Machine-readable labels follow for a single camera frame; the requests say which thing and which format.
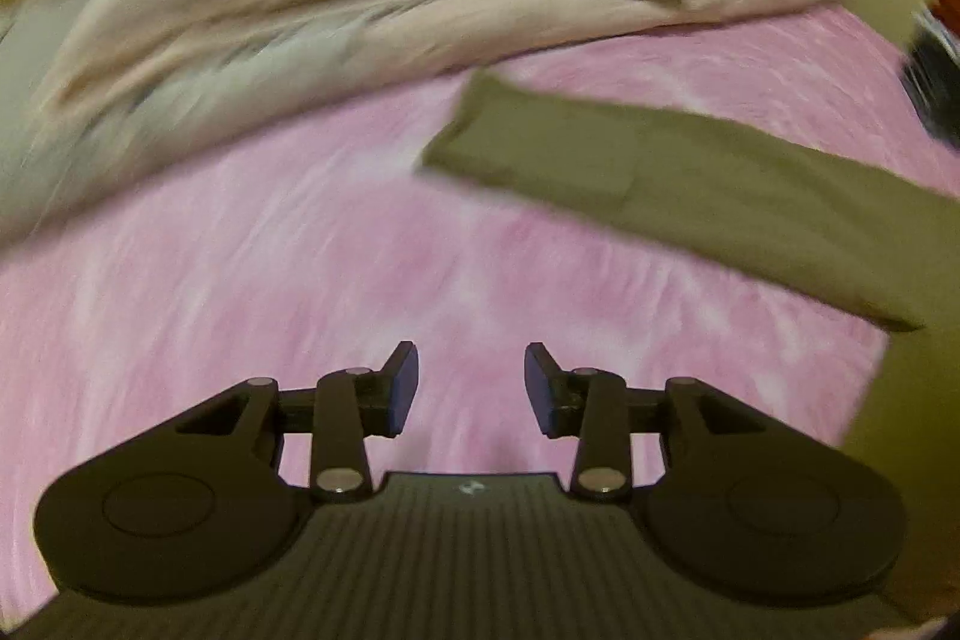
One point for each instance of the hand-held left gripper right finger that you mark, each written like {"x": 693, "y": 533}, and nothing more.
{"x": 538, "y": 389}

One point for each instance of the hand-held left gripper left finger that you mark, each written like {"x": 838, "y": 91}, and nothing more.
{"x": 401, "y": 385}

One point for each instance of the olive green pants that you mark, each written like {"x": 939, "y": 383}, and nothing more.
{"x": 675, "y": 183}

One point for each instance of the pink floral blanket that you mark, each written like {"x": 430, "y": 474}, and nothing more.
{"x": 300, "y": 280}

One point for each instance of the navy folded garment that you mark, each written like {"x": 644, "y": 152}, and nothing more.
{"x": 937, "y": 85}

